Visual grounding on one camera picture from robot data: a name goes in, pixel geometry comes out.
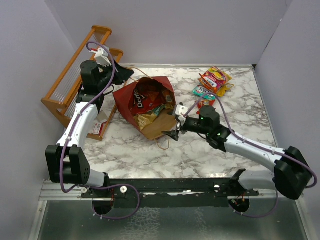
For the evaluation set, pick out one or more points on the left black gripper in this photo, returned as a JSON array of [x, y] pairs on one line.
[[122, 74]]

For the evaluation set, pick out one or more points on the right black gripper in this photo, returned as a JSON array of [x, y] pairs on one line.
[[174, 134]]

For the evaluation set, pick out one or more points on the red paper bag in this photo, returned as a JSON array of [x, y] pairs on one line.
[[164, 122]]

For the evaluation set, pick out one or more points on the teal Fox's mint candy bag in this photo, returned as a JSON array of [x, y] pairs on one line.
[[200, 90]]

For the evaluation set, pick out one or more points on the red snack packet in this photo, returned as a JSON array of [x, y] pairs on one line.
[[205, 102]]

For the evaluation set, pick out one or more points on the orange Fox's fruits candy bag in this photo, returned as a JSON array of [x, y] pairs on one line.
[[214, 78]]

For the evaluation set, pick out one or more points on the yellow snack packet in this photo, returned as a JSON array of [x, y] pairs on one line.
[[221, 92]]

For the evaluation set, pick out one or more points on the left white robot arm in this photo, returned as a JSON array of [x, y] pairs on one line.
[[66, 161]]

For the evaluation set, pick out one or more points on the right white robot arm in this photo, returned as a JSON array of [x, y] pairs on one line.
[[286, 169]]

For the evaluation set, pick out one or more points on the red Doritos chip bag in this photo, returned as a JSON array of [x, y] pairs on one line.
[[146, 98]]

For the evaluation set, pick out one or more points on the gold snack packet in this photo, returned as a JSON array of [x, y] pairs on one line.
[[144, 120]]

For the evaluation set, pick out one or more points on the red white small box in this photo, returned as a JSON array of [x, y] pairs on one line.
[[99, 123]]

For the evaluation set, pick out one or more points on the orange wooden rack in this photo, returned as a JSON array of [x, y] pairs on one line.
[[61, 98]]

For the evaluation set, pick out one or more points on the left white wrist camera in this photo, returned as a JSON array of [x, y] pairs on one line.
[[101, 57]]

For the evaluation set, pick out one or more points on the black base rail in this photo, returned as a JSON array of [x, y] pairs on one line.
[[169, 193]]

